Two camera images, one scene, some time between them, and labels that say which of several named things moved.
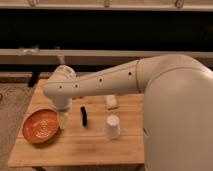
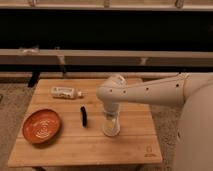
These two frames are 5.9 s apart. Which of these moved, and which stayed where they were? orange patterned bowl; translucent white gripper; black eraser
Moved: translucent white gripper
Stayed: orange patterned bowl; black eraser
